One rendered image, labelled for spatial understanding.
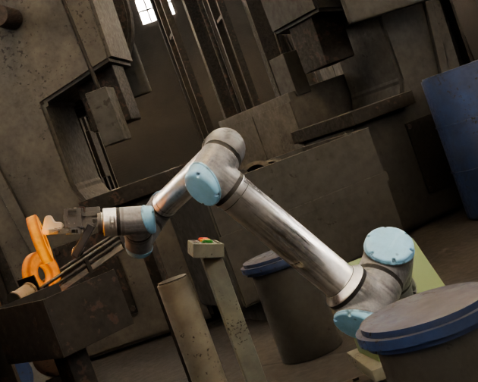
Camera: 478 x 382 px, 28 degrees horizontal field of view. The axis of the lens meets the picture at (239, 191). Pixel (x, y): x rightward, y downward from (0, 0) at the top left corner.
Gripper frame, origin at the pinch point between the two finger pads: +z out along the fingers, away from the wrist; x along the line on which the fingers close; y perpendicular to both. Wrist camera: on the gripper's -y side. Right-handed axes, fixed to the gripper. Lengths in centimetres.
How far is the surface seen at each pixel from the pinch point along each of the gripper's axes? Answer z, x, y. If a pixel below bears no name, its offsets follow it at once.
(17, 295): 8.2, -5.2, -19.4
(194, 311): -50, -32, -32
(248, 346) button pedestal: -69, -37, -47
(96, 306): -19, 84, -15
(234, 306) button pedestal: -65, -36, -32
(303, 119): -153, -325, 55
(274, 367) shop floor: -83, -73, -62
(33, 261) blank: 3.4, -17.0, -9.8
